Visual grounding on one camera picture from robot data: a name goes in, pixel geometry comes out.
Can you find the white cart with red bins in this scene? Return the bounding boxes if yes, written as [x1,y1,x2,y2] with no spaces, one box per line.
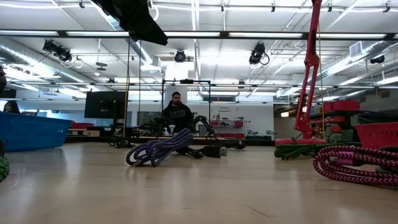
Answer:
[210,117,245,139]

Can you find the red plastic basket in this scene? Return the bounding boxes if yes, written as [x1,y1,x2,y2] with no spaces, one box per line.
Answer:
[354,122,398,150]

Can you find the black aluminium rig frame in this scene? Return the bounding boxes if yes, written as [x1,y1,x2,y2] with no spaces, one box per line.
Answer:
[0,29,398,147]

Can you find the purple braided USB cable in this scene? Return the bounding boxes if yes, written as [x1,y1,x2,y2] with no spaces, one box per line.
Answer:
[125,128,195,167]

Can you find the red flat box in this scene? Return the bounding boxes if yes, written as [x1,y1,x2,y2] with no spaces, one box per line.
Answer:
[70,121,95,130]

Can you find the wooden crate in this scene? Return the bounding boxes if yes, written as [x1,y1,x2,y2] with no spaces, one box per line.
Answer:
[67,129,100,138]

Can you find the blue plastic basket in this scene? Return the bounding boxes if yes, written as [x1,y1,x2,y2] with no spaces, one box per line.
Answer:
[0,111,73,153]

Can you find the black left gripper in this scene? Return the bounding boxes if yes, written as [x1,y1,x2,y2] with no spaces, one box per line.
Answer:
[91,0,169,46]

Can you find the white hanging ring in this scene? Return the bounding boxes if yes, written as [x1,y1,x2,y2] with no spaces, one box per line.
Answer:
[148,5,160,22]

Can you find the pink black braided USB cable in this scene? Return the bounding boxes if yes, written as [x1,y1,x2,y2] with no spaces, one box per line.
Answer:
[312,145,398,188]

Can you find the black monitor screen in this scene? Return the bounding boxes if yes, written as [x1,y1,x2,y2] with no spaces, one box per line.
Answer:
[84,91,128,119]

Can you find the red storage bin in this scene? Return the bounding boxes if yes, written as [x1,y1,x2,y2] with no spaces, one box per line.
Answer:
[322,100,361,113]

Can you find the person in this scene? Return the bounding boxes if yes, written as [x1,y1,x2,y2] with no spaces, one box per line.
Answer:
[162,91,195,135]
[2,100,21,114]

